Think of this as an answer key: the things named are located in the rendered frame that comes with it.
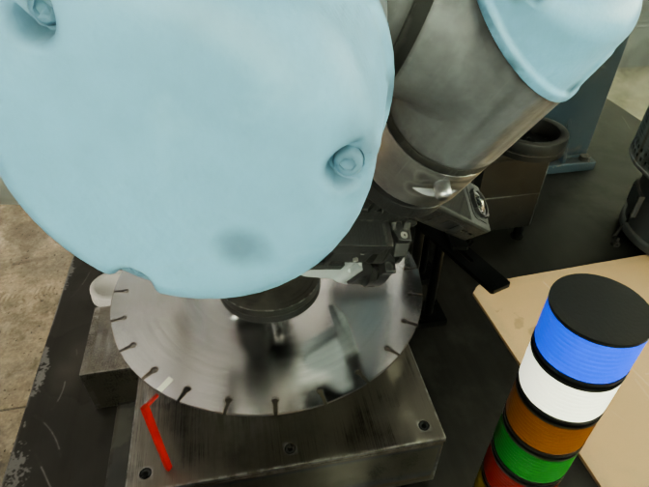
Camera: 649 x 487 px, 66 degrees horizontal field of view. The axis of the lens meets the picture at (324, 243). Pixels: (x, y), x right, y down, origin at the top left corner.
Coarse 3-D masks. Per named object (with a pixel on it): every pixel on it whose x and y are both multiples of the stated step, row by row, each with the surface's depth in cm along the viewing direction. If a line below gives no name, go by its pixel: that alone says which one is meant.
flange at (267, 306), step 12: (300, 276) 54; (276, 288) 52; (288, 288) 52; (300, 288) 52; (312, 288) 52; (228, 300) 51; (240, 300) 51; (252, 300) 51; (264, 300) 51; (276, 300) 51; (288, 300) 51; (300, 300) 51; (240, 312) 51; (252, 312) 50; (264, 312) 50; (276, 312) 50; (288, 312) 51
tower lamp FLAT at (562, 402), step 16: (528, 352) 26; (528, 368) 26; (544, 368) 24; (528, 384) 26; (544, 384) 25; (560, 384) 24; (576, 384) 24; (528, 400) 26; (544, 400) 25; (560, 400) 24; (576, 400) 24; (592, 400) 24; (608, 400) 25; (560, 416) 25; (576, 416) 25; (592, 416) 25
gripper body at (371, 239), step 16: (368, 192) 32; (384, 192) 31; (368, 208) 36; (384, 208) 32; (400, 208) 32; (416, 208) 32; (432, 208) 32; (368, 224) 38; (384, 224) 38; (400, 224) 38; (352, 240) 37; (368, 240) 37; (384, 240) 37; (400, 240) 38; (336, 256) 40; (352, 256) 40; (368, 256) 40; (384, 256) 40; (400, 256) 39
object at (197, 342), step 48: (144, 288) 54; (336, 288) 54; (384, 288) 54; (144, 336) 49; (192, 336) 49; (240, 336) 49; (288, 336) 49; (336, 336) 49; (384, 336) 49; (192, 384) 44; (240, 384) 44; (288, 384) 44; (336, 384) 44
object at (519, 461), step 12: (504, 420) 29; (504, 432) 29; (504, 444) 30; (516, 444) 28; (504, 456) 30; (516, 456) 29; (528, 456) 28; (540, 456) 27; (576, 456) 28; (504, 468) 30; (516, 468) 29; (528, 468) 29; (540, 468) 28; (552, 468) 28; (564, 468) 28; (528, 480) 29; (540, 480) 29; (552, 480) 29
